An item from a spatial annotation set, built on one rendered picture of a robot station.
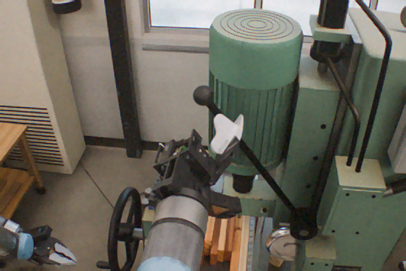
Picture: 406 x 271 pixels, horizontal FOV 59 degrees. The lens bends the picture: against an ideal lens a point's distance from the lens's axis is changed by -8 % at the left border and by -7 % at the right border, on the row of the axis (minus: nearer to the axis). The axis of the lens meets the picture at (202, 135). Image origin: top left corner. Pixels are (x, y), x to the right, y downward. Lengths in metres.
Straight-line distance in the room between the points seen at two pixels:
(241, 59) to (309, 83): 0.14
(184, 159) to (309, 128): 0.30
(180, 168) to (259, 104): 0.23
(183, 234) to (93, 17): 1.88
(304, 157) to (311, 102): 0.14
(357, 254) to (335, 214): 0.29
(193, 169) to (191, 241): 0.14
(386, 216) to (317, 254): 0.18
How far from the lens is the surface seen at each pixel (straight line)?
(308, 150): 0.81
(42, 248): 1.28
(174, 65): 2.26
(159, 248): 0.48
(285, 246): 0.94
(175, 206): 0.52
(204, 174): 0.59
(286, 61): 0.69
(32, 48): 2.15
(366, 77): 0.67
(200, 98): 0.63
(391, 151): 0.76
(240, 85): 0.69
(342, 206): 0.75
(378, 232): 0.97
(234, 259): 1.01
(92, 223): 2.34
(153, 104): 2.44
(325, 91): 0.72
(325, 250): 0.89
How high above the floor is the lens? 1.79
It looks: 39 degrees down
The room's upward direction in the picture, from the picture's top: straight up
